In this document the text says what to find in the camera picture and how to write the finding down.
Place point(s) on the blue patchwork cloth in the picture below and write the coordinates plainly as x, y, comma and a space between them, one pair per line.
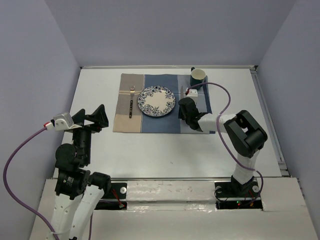
141, 123

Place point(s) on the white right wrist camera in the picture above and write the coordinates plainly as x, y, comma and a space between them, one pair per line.
192, 94

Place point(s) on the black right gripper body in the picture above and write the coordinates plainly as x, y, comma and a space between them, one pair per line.
182, 115

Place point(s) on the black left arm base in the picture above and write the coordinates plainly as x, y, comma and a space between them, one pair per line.
115, 199

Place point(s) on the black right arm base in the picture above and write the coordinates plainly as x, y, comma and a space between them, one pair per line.
231, 195

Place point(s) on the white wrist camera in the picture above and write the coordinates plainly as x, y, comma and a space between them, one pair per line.
62, 122
192, 94

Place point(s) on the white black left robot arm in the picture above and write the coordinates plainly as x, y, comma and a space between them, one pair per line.
77, 191

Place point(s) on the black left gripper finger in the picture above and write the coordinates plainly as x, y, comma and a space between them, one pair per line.
79, 117
98, 118

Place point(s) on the green mug white inside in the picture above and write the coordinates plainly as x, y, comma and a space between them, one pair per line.
197, 76

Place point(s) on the blue floral plate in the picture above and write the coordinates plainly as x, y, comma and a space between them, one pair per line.
156, 101

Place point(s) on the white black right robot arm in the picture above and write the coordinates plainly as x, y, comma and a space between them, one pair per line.
240, 133

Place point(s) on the black-handled fork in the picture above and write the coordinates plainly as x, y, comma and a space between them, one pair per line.
132, 94

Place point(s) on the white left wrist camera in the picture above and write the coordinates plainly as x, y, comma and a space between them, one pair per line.
62, 122

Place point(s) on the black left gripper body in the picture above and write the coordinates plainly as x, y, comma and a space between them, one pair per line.
83, 135

